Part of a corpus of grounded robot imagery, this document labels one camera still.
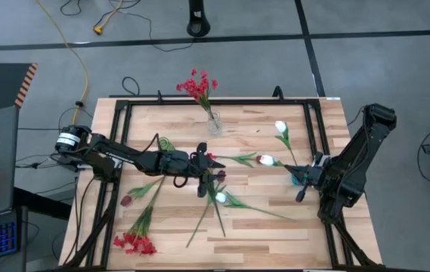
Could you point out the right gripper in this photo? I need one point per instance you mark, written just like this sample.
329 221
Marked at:
316 175

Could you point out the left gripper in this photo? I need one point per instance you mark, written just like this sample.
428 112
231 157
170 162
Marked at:
178 162

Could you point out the white blue-tipped artificial tulip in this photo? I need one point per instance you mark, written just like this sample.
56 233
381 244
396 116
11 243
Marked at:
220 197
280 126

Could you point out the green tulip stem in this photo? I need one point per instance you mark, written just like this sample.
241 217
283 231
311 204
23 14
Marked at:
267 160

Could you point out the red small-blossom flower bunch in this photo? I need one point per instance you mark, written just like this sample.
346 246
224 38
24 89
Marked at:
139 240
199 88

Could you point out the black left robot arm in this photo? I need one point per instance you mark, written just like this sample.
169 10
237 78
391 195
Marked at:
124 156

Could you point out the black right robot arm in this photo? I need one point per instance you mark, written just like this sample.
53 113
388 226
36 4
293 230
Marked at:
365 151

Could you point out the clear glass vase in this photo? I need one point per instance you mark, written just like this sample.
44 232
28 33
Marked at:
214 126

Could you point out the green glass vase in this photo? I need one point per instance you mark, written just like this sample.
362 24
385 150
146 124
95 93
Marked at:
166 143

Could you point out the black stand base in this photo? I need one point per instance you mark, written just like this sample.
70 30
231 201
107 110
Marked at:
198 26

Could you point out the black aluminium table frame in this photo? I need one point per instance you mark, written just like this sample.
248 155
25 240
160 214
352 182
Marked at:
218 102

